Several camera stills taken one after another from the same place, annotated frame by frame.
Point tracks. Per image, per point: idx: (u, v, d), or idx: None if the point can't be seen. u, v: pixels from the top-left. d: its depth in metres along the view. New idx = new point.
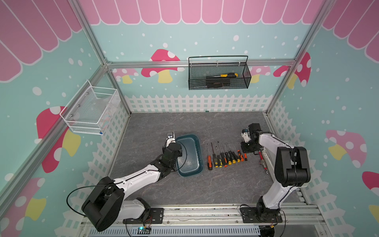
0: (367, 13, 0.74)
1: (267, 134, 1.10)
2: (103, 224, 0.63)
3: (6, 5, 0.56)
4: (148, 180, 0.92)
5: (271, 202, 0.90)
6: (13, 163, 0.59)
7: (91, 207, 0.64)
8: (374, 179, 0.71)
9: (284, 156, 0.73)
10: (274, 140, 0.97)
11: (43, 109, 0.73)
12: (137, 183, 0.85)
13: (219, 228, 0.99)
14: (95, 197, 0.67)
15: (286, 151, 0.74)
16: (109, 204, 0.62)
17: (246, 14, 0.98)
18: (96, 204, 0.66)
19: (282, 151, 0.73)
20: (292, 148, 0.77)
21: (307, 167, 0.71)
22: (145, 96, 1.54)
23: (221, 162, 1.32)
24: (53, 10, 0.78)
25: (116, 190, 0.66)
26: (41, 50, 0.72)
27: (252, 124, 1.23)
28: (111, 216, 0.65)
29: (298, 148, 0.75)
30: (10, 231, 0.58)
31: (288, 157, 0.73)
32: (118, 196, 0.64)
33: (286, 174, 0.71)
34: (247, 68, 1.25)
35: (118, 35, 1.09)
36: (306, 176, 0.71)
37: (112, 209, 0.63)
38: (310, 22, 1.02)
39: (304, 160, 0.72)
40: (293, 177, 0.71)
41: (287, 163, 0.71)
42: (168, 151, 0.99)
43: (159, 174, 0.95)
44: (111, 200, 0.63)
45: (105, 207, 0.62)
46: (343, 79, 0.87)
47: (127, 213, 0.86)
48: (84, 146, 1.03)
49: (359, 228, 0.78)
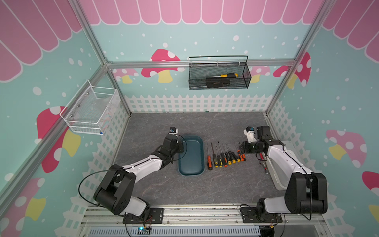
0: (367, 13, 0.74)
1: (281, 147, 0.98)
2: (119, 208, 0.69)
3: (6, 5, 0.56)
4: (153, 167, 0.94)
5: (274, 210, 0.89)
6: (13, 162, 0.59)
7: (104, 194, 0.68)
8: (374, 179, 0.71)
9: (299, 186, 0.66)
10: (286, 159, 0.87)
11: (43, 109, 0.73)
12: (143, 170, 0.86)
13: (219, 228, 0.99)
14: (106, 184, 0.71)
15: (303, 179, 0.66)
16: (123, 186, 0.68)
17: (246, 14, 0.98)
18: (108, 190, 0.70)
19: (298, 180, 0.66)
20: (309, 175, 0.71)
21: (324, 199, 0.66)
22: (145, 96, 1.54)
23: (221, 162, 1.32)
24: (53, 10, 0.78)
25: (128, 174, 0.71)
26: (41, 50, 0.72)
27: (262, 127, 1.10)
28: (124, 201, 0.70)
29: (316, 176, 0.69)
30: (9, 231, 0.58)
31: (304, 186, 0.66)
32: (130, 178, 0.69)
33: (301, 205, 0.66)
34: (247, 68, 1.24)
35: (119, 36, 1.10)
36: (322, 207, 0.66)
37: (125, 192, 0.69)
38: (310, 22, 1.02)
39: (322, 191, 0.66)
40: (308, 209, 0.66)
41: (303, 193, 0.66)
42: (167, 140, 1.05)
43: (161, 162, 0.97)
44: (124, 183, 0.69)
45: (120, 190, 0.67)
46: (343, 79, 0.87)
47: (132, 206, 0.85)
48: (84, 146, 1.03)
49: (359, 228, 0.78)
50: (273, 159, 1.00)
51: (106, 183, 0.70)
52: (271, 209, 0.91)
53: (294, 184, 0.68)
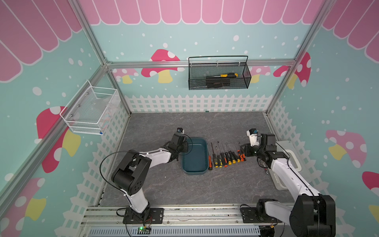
0: (366, 13, 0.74)
1: (285, 162, 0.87)
2: (134, 189, 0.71)
3: (6, 5, 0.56)
4: (163, 158, 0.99)
5: (274, 214, 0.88)
6: (13, 162, 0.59)
7: (123, 175, 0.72)
8: (375, 179, 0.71)
9: (306, 209, 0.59)
10: (291, 177, 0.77)
11: (43, 109, 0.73)
12: (156, 158, 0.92)
13: (219, 228, 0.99)
14: (124, 166, 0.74)
15: (309, 202, 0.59)
16: (141, 167, 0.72)
17: (246, 14, 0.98)
18: (126, 172, 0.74)
19: (305, 204, 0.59)
20: (316, 196, 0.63)
21: (332, 223, 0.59)
22: (145, 96, 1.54)
23: (221, 162, 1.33)
24: (53, 10, 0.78)
25: (144, 157, 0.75)
26: (41, 50, 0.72)
27: (267, 136, 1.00)
28: (140, 182, 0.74)
29: (323, 197, 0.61)
30: (9, 231, 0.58)
31: (311, 211, 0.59)
32: (147, 160, 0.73)
33: (307, 231, 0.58)
34: (247, 68, 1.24)
35: (119, 36, 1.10)
36: (330, 232, 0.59)
37: (141, 174, 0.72)
38: (310, 22, 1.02)
39: (330, 215, 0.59)
40: (315, 234, 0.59)
41: (309, 217, 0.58)
42: (175, 137, 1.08)
43: (170, 154, 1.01)
44: (141, 165, 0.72)
45: (137, 171, 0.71)
46: (343, 79, 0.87)
47: (139, 197, 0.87)
48: (84, 146, 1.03)
49: (359, 228, 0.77)
50: (277, 175, 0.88)
51: (124, 165, 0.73)
52: (271, 213, 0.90)
53: (300, 206, 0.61)
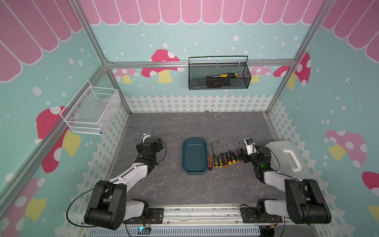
0: (366, 13, 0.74)
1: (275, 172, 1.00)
2: (116, 221, 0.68)
3: (6, 6, 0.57)
4: (139, 174, 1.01)
5: (276, 213, 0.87)
6: (13, 162, 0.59)
7: (98, 212, 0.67)
8: (374, 179, 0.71)
9: (294, 189, 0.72)
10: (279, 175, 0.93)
11: (43, 109, 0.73)
12: (132, 177, 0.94)
13: (219, 228, 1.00)
14: (96, 203, 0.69)
15: (296, 183, 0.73)
16: (116, 198, 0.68)
17: (246, 14, 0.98)
18: (101, 207, 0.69)
19: (292, 185, 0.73)
20: (302, 182, 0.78)
21: (323, 202, 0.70)
22: (145, 96, 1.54)
23: (221, 162, 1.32)
24: (53, 10, 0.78)
25: (117, 186, 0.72)
26: (41, 51, 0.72)
27: (264, 154, 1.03)
28: (121, 213, 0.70)
29: (308, 181, 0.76)
30: (10, 231, 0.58)
31: (300, 191, 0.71)
32: (121, 188, 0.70)
33: (302, 211, 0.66)
34: (247, 68, 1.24)
35: (119, 36, 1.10)
36: (325, 214, 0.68)
37: (119, 203, 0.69)
38: (310, 22, 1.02)
39: (318, 194, 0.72)
40: (310, 214, 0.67)
41: (301, 198, 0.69)
42: (146, 146, 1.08)
43: (146, 166, 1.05)
44: (116, 196, 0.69)
45: (113, 204, 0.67)
46: (343, 80, 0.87)
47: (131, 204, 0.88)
48: (84, 146, 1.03)
49: (359, 228, 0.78)
50: (268, 183, 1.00)
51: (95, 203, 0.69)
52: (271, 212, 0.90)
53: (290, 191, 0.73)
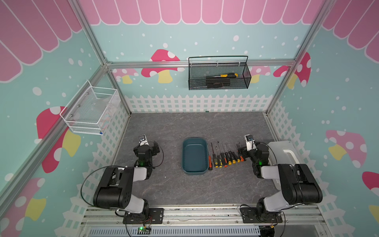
0: (366, 14, 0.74)
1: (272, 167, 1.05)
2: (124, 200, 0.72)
3: (7, 6, 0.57)
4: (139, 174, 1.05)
5: (275, 207, 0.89)
6: (13, 162, 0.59)
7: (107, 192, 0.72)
8: (374, 179, 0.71)
9: (286, 171, 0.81)
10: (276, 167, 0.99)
11: (43, 109, 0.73)
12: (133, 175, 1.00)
13: (219, 228, 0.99)
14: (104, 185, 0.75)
15: (288, 167, 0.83)
16: (125, 176, 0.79)
17: (246, 14, 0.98)
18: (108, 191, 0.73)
19: (284, 168, 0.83)
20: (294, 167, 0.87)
21: (314, 181, 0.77)
22: (145, 96, 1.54)
23: (221, 162, 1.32)
24: (53, 10, 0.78)
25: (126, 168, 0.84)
26: (41, 50, 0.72)
27: (262, 151, 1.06)
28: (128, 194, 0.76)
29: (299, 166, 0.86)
30: (10, 231, 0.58)
31: (291, 173, 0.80)
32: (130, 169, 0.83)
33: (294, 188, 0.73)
34: (247, 68, 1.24)
35: (119, 36, 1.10)
36: (317, 192, 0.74)
37: (128, 182, 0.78)
38: (310, 22, 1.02)
39: (309, 176, 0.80)
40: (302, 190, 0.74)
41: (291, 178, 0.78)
42: (141, 155, 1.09)
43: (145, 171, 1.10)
44: (126, 175, 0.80)
45: (123, 181, 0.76)
46: (343, 80, 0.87)
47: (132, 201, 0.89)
48: (84, 146, 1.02)
49: (359, 228, 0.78)
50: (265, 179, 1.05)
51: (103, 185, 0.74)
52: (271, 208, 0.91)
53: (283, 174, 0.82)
